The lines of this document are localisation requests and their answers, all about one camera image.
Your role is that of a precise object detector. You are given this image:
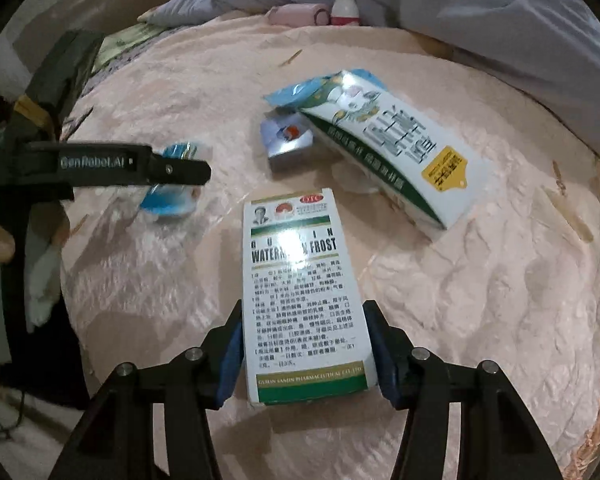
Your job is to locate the small purple box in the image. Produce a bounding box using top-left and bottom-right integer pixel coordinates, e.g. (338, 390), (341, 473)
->
(260, 112), (314, 172)

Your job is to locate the pink cloth pouch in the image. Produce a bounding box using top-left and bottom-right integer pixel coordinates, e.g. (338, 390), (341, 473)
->
(266, 3), (330, 27)

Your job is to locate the white pink small bottle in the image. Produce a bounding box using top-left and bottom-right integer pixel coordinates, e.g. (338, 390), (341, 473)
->
(330, 0), (360, 26)

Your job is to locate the blue crumpled wrapper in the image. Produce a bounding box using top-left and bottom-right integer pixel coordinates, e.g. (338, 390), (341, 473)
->
(263, 68), (387, 108)

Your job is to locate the white green medicine box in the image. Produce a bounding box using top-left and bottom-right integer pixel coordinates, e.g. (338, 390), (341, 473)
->
(242, 188), (377, 405)

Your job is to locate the pink fringed bed blanket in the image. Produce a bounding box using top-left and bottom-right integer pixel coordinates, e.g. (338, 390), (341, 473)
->
(64, 16), (600, 479)

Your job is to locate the blue torn wrapper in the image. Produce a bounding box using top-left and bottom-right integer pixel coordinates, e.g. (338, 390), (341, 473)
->
(140, 141), (213, 218)

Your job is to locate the grey blue quilt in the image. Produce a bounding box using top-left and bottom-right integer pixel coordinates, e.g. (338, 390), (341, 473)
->
(142, 0), (600, 155)

